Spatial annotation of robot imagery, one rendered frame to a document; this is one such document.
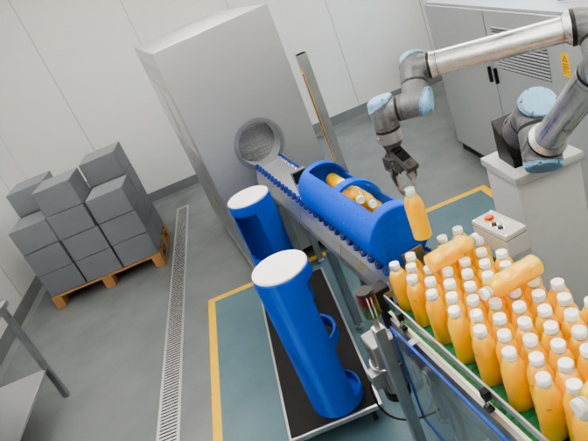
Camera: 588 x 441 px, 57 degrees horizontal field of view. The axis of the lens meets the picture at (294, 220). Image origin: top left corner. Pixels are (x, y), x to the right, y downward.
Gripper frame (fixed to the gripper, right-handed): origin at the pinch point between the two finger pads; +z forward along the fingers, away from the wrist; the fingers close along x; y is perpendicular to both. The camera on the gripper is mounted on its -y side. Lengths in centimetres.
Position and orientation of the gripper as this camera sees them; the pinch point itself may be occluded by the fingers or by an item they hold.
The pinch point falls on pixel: (409, 190)
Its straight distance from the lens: 206.8
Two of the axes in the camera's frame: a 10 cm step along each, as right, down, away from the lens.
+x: -8.7, 4.6, -1.7
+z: 3.6, 8.3, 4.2
